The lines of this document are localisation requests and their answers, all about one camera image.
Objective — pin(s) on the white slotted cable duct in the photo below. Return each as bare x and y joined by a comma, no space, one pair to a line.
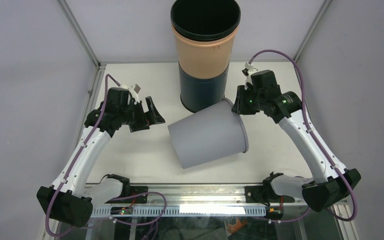
183,210

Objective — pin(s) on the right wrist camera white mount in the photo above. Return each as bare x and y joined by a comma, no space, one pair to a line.
249,69

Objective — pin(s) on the aluminium frame post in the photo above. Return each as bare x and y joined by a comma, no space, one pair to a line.
69,15
312,28

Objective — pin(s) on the dark blue plastic bucket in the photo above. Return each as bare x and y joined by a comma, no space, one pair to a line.
197,94

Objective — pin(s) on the right aluminium frame post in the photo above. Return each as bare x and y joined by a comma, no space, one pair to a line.
312,28

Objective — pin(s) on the black ribbed plastic bucket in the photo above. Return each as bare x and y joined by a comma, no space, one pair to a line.
205,20

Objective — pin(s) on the orange object below table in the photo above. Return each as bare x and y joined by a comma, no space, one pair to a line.
234,224

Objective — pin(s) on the left aluminium frame post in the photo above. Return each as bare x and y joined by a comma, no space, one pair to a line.
69,15

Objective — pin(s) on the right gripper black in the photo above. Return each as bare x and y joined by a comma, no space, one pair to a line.
239,107

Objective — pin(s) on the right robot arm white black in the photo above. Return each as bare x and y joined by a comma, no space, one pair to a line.
331,180

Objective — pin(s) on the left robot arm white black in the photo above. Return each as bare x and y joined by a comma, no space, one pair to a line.
67,200

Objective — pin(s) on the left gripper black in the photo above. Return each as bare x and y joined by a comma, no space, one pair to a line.
143,123

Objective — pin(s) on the grey plastic bucket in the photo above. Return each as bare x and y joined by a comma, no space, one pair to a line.
208,135

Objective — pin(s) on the orange plastic bucket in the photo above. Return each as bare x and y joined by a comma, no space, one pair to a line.
204,59

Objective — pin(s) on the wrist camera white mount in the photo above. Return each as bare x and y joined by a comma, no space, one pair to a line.
133,90
249,69

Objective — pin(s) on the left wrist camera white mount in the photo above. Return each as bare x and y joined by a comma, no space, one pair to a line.
133,90

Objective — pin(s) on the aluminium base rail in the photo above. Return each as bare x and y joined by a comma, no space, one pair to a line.
177,194

